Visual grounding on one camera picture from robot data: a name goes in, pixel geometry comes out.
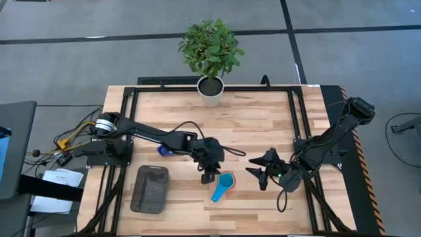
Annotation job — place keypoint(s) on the grey mesh basket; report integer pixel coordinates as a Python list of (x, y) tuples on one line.
[(149, 191)]

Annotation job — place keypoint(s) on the white paper sheet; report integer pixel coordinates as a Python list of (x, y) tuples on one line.
[(64, 177), (49, 205)]

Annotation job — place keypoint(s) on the red plastic measuring cup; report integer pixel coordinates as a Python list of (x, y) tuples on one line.
[(234, 181)]

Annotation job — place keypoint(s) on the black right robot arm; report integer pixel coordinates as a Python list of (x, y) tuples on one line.
[(335, 135)]

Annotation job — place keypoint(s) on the white label sticker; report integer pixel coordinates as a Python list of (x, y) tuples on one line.
[(313, 86)]

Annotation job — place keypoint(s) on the green plant in white pot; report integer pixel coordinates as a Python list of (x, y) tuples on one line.
[(210, 49)]

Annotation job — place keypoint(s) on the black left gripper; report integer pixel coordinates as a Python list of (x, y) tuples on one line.
[(210, 149)]

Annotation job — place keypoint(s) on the small dark blue measuring cup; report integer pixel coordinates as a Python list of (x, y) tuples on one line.
[(162, 150)]

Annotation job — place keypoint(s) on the light blue measuring cup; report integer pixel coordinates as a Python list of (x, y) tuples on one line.
[(225, 181)]

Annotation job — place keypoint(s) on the grey desk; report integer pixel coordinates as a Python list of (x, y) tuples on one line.
[(16, 148)]

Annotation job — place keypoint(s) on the black floor grate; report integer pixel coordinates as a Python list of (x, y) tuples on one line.
[(164, 80)]

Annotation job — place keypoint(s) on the grey chair base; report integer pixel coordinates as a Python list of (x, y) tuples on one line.
[(408, 126)]

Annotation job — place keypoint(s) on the black mat with hazard stripe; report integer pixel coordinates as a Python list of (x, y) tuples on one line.
[(361, 197)]

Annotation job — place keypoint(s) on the small black power box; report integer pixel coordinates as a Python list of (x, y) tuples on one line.
[(64, 159)]

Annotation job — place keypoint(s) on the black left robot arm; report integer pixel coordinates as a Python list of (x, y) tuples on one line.
[(148, 133)]

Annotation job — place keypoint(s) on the blue panel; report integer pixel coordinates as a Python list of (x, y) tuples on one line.
[(3, 154)]

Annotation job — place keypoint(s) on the black bar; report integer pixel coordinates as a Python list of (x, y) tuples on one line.
[(49, 189)]

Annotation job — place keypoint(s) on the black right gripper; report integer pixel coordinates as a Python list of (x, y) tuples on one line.
[(286, 176)]

